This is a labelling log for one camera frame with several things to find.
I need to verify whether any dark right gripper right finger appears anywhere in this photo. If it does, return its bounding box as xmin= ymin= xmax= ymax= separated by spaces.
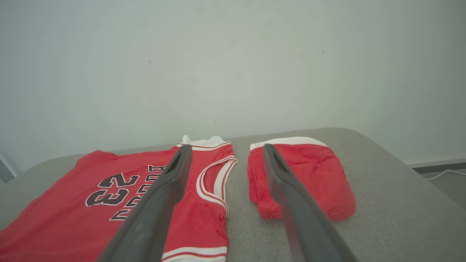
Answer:
xmin=262 ymin=143 xmax=359 ymax=262

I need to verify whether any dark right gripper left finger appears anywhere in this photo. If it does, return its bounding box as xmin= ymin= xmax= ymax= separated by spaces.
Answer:
xmin=95 ymin=144 xmax=193 ymax=262

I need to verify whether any red shorts white stripe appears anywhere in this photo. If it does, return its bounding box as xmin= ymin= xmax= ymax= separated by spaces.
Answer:
xmin=246 ymin=136 xmax=357 ymax=221

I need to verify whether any red basketball jersey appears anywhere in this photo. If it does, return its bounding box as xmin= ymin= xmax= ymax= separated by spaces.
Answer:
xmin=0 ymin=135 xmax=238 ymax=262

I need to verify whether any grey fabric sofa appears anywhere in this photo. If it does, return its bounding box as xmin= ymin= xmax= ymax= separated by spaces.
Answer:
xmin=0 ymin=127 xmax=466 ymax=262

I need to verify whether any dark baseboard strip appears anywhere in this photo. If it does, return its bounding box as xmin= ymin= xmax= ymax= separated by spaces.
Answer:
xmin=411 ymin=162 xmax=466 ymax=175

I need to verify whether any white floor cable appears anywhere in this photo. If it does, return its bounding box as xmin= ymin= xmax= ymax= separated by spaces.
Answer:
xmin=424 ymin=168 xmax=466 ymax=181

